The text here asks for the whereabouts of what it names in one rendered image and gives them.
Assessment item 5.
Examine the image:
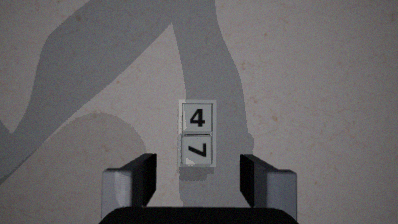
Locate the grey number cube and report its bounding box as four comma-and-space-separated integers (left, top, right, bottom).
182, 134, 212, 165
183, 103, 212, 133

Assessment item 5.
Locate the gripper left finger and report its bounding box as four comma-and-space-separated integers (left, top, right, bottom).
101, 153, 157, 220

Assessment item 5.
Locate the white rectangular tray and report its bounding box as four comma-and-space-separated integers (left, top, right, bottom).
178, 99, 217, 167

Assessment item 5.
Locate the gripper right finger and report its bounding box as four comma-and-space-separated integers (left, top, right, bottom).
240, 154, 297, 221

